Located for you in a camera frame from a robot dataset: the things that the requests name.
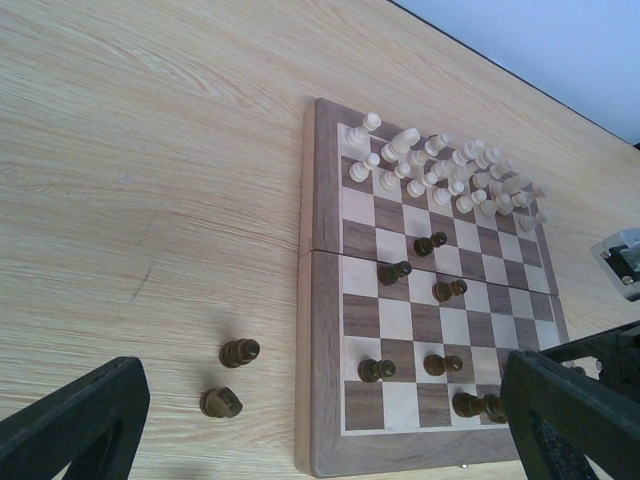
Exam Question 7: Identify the dark piece off board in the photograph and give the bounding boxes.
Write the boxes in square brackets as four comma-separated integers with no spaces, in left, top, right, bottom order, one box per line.
[200,387,243,418]
[219,339,261,368]

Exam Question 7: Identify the wooden chess board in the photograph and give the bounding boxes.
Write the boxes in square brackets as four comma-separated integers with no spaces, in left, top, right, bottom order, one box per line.
[294,98,568,478]

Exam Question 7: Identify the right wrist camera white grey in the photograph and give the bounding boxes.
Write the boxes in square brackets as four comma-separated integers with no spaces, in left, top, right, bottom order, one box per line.
[591,228,639,302]

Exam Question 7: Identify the white pawn leftmost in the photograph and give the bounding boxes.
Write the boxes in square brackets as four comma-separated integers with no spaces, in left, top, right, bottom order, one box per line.
[349,153,380,183]

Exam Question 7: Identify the white knight left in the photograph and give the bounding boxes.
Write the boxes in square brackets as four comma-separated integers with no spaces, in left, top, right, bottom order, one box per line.
[381,128,421,163]

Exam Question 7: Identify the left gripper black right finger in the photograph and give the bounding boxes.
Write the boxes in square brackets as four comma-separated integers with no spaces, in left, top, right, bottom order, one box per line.
[501,351,639,479]

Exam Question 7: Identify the dark pawn upper left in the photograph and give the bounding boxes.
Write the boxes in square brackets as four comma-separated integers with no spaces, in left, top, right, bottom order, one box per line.
[413,232,448,257]

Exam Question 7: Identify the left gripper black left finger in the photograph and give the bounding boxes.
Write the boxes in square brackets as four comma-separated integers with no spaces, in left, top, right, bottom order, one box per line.
[1,357,150,479]

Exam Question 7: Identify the dark piece off board middle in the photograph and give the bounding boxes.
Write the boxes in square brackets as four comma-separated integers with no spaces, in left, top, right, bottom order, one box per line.
[200,387,243,418]

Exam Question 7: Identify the dark pawn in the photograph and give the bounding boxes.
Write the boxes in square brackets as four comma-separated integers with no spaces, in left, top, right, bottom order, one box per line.
[377,260,413,286]
[413,232,448,257]
[432,279,468,302]
[423,354,464,376]
[358,359,396,383]

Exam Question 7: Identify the white rook left corner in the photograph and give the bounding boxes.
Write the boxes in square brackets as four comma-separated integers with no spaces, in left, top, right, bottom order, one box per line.
[345,112,382,147]

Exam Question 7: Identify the dark piece off board upper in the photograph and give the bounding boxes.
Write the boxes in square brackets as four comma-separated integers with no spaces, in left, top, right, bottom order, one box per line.
[219,339,261,368]

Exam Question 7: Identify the dark pawn centre left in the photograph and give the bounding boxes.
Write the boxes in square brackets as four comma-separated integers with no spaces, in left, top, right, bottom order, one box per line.
[377,260,413,286]

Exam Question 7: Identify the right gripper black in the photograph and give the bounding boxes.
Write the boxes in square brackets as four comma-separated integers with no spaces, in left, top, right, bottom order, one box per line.
[542,322,639,395]

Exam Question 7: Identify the dark pawn near left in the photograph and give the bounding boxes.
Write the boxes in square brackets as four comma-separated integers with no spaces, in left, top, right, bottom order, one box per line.
[358,359,396,383]

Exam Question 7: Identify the dark piece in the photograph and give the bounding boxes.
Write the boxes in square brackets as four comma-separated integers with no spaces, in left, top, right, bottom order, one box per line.
[452,392,507,423]

